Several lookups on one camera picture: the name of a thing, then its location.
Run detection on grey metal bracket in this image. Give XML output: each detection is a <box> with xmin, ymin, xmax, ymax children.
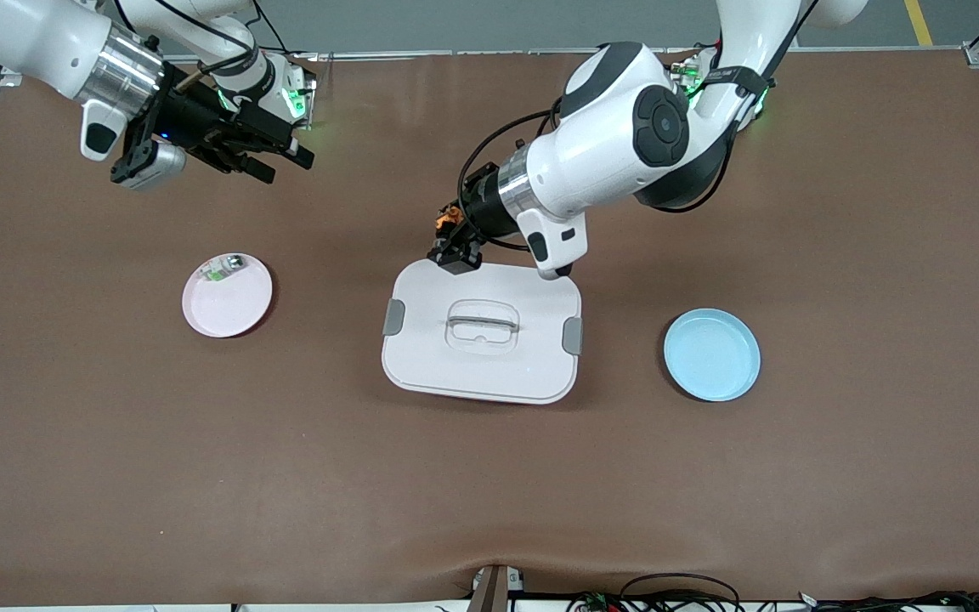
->
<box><xmin>468</xmin><ymin>564</ymin><xmax>525</xmax><ymax>612</ymax></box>

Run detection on black cable bundle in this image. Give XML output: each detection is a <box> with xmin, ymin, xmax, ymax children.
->
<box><xmin>566</xmin><ymin>573</ymin><xmax>979</xmax><ymax>612</ymax></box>

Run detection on pink round plate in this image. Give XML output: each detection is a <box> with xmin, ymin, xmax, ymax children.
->
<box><xmin>181</xmin><ymin>252</ymin><xmax>274</xmax><ymax>339</ymax></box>

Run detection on brown table mat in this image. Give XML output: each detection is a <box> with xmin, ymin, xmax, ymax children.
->
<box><xmin>0</xmin><ymin>48</ymin><xmax>979</xmax><ymax>608</ymax></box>

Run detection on small green electronic component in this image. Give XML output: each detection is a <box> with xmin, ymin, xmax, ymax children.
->
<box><xmin>203</xmin><ymin>253</ymin><xmax>248</xmax><ymax>283</ymax></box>

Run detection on white lidded container box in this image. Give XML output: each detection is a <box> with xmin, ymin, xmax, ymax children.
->
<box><xmin>381</xmin><ymin>258</ymin><xmax>584</xmax><ymax>405</ymax></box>

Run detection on light blue round plate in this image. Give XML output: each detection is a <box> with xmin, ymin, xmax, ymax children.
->
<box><xmin>663</xmin><ymin>308</ymin><xmax>762</xmax><ymax>403</ymax></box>

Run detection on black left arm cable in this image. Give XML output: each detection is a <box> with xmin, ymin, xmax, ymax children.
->
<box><xmin>457</xmin><ymin>100</ymin><xmax>563</xmax><ymax>256</ymax></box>

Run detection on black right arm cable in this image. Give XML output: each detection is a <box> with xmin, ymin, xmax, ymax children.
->
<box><xmin>114</xmin><ymin>0</ymin><xmax>263</xmax><ymax>79</ymax></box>

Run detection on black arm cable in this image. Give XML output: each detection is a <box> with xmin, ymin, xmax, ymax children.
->
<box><xmin>114</xmin><ymin>0</ymin><xmax>263</xmax><ymax>79</ymax></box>
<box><xmin>457</xmin><ymin>100</ymin><xmax>563</xmax><ymax>256</ymax></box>

